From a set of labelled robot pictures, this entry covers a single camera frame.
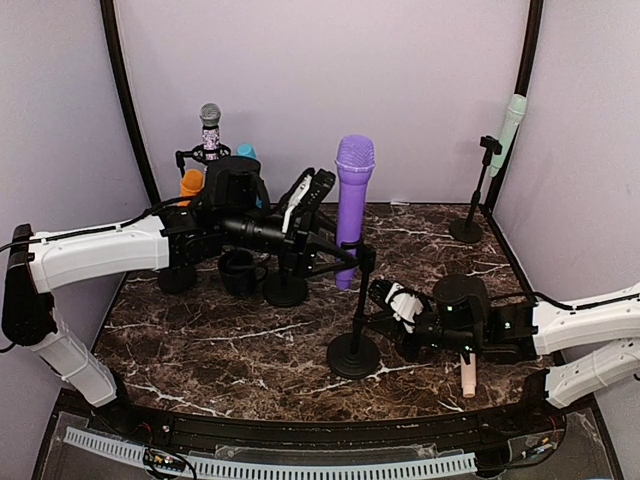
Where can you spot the white slotted cable duct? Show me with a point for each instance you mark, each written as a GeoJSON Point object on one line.
{"type": "Point", "coordinates": [245, 463]}

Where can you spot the dark blue mug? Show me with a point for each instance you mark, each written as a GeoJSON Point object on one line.
{"type": "Point", "coordinates": [241, 273]}

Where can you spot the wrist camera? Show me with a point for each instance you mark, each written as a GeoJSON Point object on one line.
{"type": "Point", "coordinates": [305, 195]}
{"type": "Point", "coordinates": [403, 303]}

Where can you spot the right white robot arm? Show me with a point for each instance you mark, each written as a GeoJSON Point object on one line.
{"type": "Point", "coordinates": [460, 316]}

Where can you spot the black round-base stand, orange mic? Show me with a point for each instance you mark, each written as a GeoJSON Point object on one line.
{"type": "Point", "coordinates": [176, 280]}

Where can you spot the purple microphone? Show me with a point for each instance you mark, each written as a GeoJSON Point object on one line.
{"type": "Point", "coordinates": [355, 163]}

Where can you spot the pale pink microphone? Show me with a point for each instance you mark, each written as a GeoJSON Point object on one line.
{"type": "Point", "coordinates": [468, 375]}

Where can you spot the orange microphone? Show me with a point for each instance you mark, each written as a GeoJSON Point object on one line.
{"type": "Point", "coordinates": [191, 183]}

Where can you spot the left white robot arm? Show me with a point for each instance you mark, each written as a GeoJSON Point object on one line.
{"type": "Point", "coordinates": [232, 209]}

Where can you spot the black corner post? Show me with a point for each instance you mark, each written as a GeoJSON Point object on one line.
{"type": "Point", "coordinates": [126, 101]}
{"type": "Point", "coordinates": [525, 70]}

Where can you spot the black tripod shock-mount stand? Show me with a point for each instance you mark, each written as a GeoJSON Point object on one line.
{"type": "Point", "coordinates": [200, 155]}

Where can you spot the right black corner post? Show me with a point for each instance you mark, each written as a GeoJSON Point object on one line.
{"type": "Point", "coordinates": [525, 70]}

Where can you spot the teal blue microphone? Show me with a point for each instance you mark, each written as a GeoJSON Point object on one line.
{"type": "Point", "coordinates": [247, 150]}

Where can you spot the black front rail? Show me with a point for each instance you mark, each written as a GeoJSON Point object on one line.
{"type": "Point", "coordinates": [481, 429]}

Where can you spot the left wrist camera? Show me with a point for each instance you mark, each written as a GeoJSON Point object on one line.
{"type": "Point", "coordinates": [305, 195]}

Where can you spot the black round-base stand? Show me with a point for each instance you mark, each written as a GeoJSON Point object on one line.
{"type": "Point", "coordinates": [284, 290]}
{"type": "Point", "coordinates": [176, 280]}
{"type": "Point", "coordinates": [353, 355]}
{"type": "Point", "coordinates": [466, 230]}

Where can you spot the mint green microphone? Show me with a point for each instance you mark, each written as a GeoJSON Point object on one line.
{"type": "Point", "coordinates": [514, 115]}

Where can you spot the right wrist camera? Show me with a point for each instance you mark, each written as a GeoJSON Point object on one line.
{"type": "Point", "coordinates": [403, 303]}

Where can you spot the silver glitter microphone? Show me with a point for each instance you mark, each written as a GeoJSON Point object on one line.
{"type": "Point", "coordinates": [210, 115]}

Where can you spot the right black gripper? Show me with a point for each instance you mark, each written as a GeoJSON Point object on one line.
{"type": "Point", "coordinates": [396, 332]}

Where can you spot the left black corner post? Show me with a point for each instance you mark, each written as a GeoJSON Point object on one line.
{"type": "Point", "coordinates": [126, 101]}

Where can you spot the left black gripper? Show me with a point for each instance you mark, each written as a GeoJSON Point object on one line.
{"type": "Point", "coordinates": [297, 255]}

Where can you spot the black round-base stand, mint mic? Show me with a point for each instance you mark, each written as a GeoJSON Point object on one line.
{"type": "Point", "coordinates": [466, 230]}

